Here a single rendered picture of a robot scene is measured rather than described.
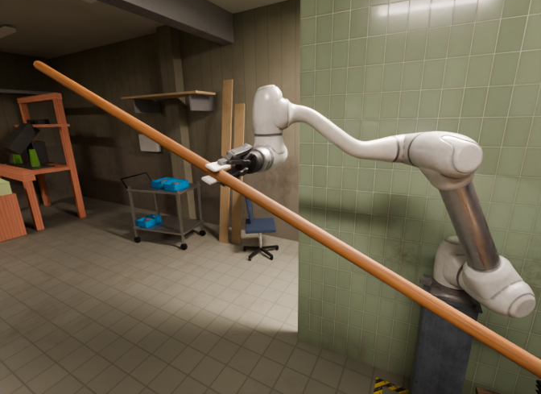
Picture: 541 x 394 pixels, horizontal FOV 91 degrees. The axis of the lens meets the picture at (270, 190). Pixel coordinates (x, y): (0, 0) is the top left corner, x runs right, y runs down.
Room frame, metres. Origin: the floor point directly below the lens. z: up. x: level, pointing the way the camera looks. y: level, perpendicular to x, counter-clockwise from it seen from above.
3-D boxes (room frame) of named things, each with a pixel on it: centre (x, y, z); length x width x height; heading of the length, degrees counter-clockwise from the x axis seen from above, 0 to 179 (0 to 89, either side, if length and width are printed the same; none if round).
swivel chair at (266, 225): (3.41, 0.17, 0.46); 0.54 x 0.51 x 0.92; 74
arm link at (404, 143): (1.03, -0.56, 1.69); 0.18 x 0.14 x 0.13; 96
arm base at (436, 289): (1.12, -0.84, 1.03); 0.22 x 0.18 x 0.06; 61
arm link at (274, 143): (1.00, -0.01, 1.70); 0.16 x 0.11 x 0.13; 154
